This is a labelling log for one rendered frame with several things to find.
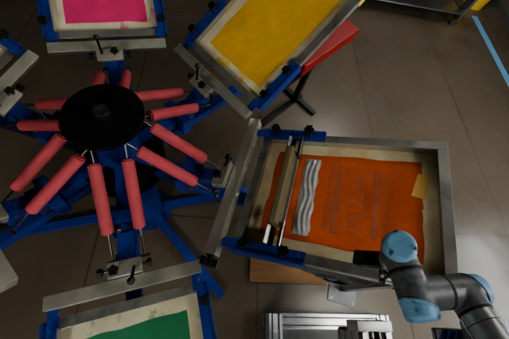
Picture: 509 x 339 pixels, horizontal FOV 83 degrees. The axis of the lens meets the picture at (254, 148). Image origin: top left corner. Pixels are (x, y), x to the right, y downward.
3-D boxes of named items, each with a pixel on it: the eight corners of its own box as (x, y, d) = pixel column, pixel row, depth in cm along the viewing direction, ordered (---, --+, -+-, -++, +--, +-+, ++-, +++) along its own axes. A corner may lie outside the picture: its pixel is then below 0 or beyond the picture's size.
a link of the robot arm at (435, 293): (466, 317, 61) (441, 263, 68) (419, 321, 59) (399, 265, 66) (441, 321, 67) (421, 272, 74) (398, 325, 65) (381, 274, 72)
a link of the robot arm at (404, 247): (389, 265, 66) (377, 229, 71) (385, 276, 74) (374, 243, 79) (426, 260, 64) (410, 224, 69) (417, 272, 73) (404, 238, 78)
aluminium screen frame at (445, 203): (445, 147, 120) (448, 141, 117) (457, 300, 91) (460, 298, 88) (266, 137, 149) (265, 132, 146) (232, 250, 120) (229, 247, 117)
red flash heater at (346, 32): (307, 4, 222) (312, -10, 212) (353, 40, 212) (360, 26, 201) (251, 35, 196) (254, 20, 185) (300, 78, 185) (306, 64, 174)
